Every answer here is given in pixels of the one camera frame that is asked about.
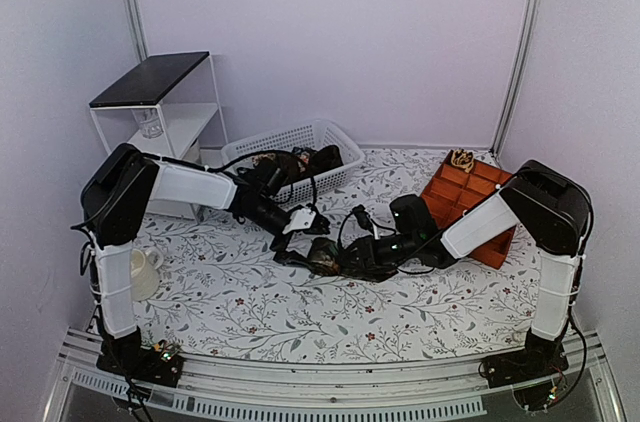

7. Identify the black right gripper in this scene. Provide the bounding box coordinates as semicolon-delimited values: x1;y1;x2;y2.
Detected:
336;232;421;270

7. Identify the green brown patterned tie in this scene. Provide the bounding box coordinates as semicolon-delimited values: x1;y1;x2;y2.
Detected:
305;236;396;283

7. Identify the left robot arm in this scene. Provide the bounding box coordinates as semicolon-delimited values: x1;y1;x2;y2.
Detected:
72;143;326;376

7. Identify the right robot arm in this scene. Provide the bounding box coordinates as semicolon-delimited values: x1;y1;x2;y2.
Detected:
337;160;595;378

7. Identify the floral table mat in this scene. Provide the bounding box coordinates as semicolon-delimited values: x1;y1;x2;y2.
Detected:
99;146;569;366

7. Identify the dark red patterned tie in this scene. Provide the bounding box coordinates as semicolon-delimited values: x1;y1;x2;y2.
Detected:
277;153;307;181

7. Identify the cream paisley tie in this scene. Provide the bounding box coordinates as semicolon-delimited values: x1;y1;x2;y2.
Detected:
252;152;280;171

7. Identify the black shiny tie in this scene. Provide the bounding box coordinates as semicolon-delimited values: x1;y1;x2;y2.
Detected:
306;144;344;176

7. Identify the white plastic basket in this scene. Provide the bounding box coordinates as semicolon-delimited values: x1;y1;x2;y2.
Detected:
221;119;365;204

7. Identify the rolled beige patterned tie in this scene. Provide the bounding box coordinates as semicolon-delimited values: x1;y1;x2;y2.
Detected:
448;148;475;174

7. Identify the cream ceramic mug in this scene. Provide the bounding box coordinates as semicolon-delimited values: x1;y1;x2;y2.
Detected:
130;247;164;302

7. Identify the clear drinking glass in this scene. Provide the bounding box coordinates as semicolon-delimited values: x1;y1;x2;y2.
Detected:
132;108;164;139

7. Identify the white shelf with black top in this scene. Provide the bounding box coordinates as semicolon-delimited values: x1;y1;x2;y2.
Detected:
88;51;229;222

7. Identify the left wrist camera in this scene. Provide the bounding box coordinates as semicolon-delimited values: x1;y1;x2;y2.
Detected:
282;206;330;235

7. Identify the metal front rail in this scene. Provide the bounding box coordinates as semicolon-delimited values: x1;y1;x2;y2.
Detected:
44;329;629;421

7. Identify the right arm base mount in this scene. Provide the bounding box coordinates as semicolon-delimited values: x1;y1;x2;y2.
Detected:
478;338;588;413

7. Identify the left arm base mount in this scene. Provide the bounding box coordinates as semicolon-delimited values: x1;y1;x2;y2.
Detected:
96;339;184;388

